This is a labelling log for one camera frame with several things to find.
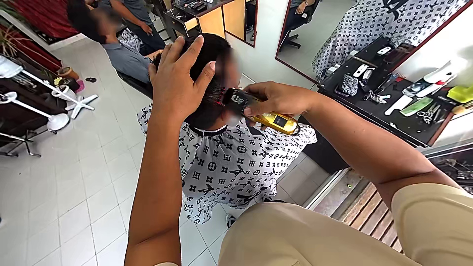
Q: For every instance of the person's left hand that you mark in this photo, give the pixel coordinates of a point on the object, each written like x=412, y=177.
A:
x=173, y=88

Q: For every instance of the person's right hand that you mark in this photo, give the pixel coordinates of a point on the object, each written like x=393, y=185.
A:
x=286, y=96

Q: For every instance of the person's left thumb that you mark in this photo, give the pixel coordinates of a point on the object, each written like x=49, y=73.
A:
x=205, y=76

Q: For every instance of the person's left middle finger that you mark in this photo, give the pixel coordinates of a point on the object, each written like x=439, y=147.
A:
x=175, y=49

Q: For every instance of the person's right thumb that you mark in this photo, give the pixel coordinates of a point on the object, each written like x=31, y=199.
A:
x=261, y=107

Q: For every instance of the person's left little finger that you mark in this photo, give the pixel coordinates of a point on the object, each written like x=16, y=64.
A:
x=152, y=72

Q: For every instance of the person's right fingers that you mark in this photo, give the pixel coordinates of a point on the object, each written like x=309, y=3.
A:
x=263, y=127

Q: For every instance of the person's left index finger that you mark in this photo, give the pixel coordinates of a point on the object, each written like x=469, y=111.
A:
x=191, y=54

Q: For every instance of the person's left ring finger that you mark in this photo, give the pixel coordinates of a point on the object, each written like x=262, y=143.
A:
x=164, y=54

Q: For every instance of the person's right index finger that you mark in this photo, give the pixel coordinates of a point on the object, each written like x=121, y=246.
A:
x=258, y=87

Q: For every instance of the gold and black hair clipper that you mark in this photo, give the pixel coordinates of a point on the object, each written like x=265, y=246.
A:
x=279, y=120

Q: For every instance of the person's right forearm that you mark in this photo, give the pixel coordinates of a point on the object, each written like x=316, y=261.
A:
x=369, y=144

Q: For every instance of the person's left forearm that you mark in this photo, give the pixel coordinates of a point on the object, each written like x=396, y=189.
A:
x=157, y=184

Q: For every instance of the black chair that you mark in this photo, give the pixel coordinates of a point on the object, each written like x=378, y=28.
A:
x=136, y=85

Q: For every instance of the wooden cabinet with black top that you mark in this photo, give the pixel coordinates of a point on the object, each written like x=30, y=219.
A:
x=210, y=24

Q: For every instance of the white black-patterned barber cape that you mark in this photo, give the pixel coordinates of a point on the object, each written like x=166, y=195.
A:
x=229, y=162

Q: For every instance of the black slipper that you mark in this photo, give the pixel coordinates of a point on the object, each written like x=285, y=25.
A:
x=91, y=79

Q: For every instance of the pink object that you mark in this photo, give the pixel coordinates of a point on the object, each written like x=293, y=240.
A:
x=79, y=86

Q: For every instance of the white stand with star base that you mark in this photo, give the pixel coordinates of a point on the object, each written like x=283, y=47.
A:
x=79, y=105

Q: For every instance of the terracotta flower pot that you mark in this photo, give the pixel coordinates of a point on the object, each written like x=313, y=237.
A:
x=68, y=73

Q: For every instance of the white pot with yellow flowers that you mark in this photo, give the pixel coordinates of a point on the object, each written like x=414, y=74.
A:
x=66, y=92

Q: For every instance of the black and white patterned case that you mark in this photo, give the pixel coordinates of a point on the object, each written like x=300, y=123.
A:
x=349, y=85

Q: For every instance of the white stand with round base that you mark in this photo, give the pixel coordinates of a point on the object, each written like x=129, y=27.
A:
x=58, y=121

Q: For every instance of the black counter table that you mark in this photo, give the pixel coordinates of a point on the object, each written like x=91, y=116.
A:
x=369, y=111

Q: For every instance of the silver and white clipper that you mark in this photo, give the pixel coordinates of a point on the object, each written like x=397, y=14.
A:
x=366, y=77

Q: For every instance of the person's body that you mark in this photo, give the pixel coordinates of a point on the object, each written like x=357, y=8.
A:
x=295, y=236

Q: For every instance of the silver metal scissors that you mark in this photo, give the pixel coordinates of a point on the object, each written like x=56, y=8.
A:
x=375, y=97

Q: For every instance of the red curtain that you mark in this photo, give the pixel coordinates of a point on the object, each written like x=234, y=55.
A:
x=44, y=16

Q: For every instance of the dark brush with red tip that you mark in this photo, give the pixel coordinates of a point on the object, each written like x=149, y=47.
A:
x=387, y=82

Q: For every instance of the wooden slat bench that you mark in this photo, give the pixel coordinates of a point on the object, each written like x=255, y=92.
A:
x=364, y=210

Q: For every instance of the white comb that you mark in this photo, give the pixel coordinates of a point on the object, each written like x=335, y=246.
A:
x=398, y=105

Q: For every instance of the black metal stand base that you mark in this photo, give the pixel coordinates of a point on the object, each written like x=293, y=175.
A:
x=22, y=139

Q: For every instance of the green potted plant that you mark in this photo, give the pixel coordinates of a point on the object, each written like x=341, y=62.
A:
x=7, y=40

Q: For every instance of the green comb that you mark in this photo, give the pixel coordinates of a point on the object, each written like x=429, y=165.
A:
x=416, y=107

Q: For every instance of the white and clear spray bottle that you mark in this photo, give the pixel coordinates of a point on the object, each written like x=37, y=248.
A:
x=415, y=88

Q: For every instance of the white bottle with red print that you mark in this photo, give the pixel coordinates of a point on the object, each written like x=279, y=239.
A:
x=431, y=88

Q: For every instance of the yellow-green plastic container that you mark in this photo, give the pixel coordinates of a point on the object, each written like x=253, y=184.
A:
x=460, y=94

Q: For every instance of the narrow mirror with red frame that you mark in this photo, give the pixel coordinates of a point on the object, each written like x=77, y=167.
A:
x=238, y=18

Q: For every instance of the large mirror with red frame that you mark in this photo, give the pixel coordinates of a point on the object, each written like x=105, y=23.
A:
x=332, y=29

